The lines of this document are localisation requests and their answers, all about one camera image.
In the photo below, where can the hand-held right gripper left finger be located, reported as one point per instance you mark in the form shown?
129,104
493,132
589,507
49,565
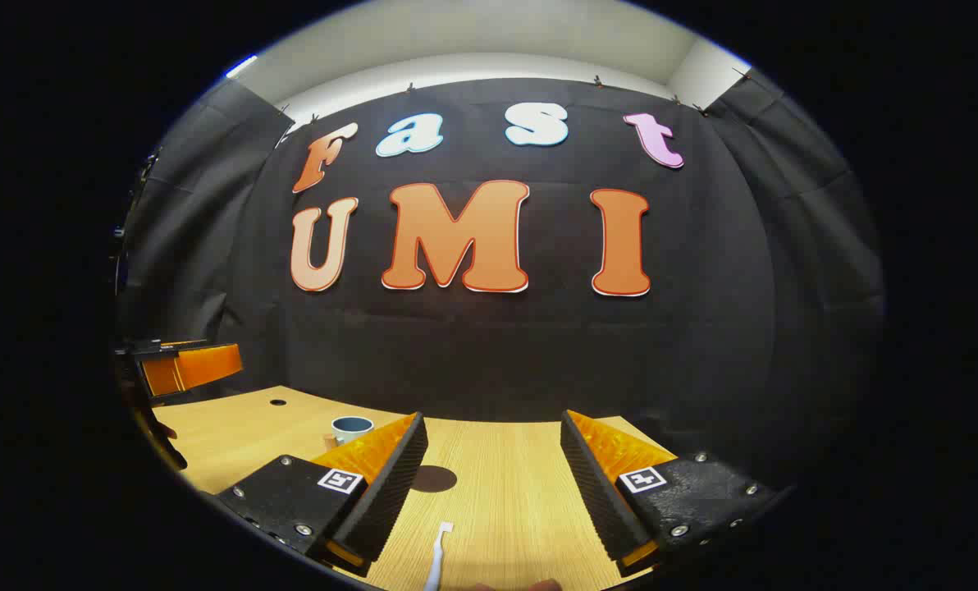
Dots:
390,492

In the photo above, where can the ceiling light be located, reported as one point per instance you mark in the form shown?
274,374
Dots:
241,66

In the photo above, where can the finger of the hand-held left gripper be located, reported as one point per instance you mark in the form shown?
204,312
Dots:
202,367

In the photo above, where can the light blue cup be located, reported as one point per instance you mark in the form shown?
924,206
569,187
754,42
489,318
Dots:
349,432

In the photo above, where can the wooden desktop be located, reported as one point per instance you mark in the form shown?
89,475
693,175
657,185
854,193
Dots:
505,509

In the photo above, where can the black backdrop cloth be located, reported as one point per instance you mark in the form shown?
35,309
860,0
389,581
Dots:
497,353

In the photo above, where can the dark brown round coaster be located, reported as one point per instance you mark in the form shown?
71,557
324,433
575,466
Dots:
440,479

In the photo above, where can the white toothbrush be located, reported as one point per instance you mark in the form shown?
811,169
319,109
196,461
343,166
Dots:
437,558

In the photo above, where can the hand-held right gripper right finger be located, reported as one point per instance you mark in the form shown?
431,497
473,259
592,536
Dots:
596,492

